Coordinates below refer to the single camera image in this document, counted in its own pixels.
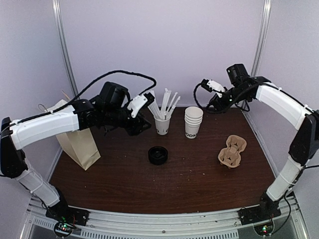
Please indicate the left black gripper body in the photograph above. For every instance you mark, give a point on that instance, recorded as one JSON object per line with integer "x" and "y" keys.
{"x": 112, "y": 117}

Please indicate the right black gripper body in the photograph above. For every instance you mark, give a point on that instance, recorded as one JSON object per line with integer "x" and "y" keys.
{"x": 225, "y": 106}

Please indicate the stack of white paper cups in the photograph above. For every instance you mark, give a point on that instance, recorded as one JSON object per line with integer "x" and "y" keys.
{"x": 193, "y": 118}

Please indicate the stack of black cup lids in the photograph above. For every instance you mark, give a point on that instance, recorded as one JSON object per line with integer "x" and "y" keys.
{"x": 157, "y": 155}

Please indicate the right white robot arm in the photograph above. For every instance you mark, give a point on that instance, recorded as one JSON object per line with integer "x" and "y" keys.
{"x": 269, "y": 136}

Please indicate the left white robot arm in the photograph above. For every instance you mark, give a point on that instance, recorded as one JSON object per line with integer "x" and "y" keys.
{"x": 105, "y": 109}

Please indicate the white cup holding straws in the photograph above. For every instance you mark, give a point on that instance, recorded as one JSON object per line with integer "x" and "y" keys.
{"x": 162, "y": 126}

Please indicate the bundle of wrapped white straws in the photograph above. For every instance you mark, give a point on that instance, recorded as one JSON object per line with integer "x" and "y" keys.
{"x": 168, "y": 104}

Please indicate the brown paper bag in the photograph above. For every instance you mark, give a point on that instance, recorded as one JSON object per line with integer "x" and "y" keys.
{"x": 80, "y": 146}

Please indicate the brown pulp cup carrier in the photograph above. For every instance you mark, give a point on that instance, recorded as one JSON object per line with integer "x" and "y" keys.
{"x": 230, "y": 155}

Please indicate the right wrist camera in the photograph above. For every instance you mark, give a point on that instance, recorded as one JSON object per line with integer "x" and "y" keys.
{"x": 213, "y": 86}

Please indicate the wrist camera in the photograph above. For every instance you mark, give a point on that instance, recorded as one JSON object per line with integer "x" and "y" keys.
{"x": 140, "y": 102}
{"x": 213, "y": 86}

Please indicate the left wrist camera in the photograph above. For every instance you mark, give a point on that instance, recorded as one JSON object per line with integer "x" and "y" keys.
{"x": 140, "y": 102}

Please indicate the right aluminium frame post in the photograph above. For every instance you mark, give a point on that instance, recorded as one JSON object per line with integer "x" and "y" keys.
{"x": 264, "y": 26}

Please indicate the aluminium frame post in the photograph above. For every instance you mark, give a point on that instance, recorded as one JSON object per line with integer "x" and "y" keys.
{"x": 264, "y": 26}
{"x": 59, "y": 24}

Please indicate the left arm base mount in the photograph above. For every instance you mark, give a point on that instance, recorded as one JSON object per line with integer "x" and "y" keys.
{"x": 69, "y": 223}

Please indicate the left aluminium frame post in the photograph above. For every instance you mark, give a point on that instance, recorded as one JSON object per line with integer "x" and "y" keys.
{"x": 59, "y": 24}

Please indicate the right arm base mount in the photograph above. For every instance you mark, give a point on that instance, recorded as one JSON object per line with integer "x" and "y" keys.
{"x": 259, "y": 217}

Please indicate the aluminium front rail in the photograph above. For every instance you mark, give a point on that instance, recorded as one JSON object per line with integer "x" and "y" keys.
{"x": 211, "y": 225}

